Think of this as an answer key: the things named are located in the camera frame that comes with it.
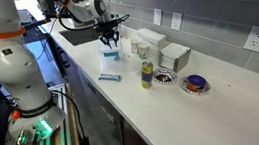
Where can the purple bowl on patterned plate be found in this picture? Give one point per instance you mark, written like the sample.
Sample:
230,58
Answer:
205,89

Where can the steel sink basin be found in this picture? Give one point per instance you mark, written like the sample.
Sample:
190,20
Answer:
79,37

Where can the orange container purple lid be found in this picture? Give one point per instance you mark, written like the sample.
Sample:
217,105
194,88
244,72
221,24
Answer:
196,82

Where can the clear plastic lid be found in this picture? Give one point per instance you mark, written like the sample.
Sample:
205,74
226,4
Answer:
132,64

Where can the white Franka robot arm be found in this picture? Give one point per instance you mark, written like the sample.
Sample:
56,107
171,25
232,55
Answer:
14,67

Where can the yellow blue drink can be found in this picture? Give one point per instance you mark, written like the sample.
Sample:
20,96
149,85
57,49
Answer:
147,75

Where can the white paper towel stack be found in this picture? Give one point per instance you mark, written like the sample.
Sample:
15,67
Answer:
151,36

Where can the blue patterned paper plate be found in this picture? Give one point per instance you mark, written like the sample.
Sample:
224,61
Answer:
170,74

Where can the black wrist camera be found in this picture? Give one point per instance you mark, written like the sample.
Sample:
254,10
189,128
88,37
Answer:
109,22

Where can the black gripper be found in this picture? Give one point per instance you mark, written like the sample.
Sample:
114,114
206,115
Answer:
109,31

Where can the black rod orange clamps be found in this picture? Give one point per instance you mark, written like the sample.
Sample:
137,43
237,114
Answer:
34,24

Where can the patterned paper cup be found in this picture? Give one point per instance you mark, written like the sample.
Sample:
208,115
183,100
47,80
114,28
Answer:
143,50
135,45

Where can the blue snack bar wrapper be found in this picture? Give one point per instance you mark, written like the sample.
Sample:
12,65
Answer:
110,77

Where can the wooden board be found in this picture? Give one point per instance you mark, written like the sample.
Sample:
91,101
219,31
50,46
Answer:
74,130

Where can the clear plastic storage box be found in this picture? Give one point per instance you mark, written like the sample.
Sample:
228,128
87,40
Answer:
111,59

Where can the metal napkin dispenser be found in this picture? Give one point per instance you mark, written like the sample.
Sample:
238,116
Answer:
174,56

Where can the white wall switch plate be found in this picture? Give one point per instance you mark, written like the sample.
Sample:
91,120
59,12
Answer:
157,17

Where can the white double wall outlet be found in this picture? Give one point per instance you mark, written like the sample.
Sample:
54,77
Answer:
258,38

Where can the dark cabinet front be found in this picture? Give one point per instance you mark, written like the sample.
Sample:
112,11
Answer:
101,113

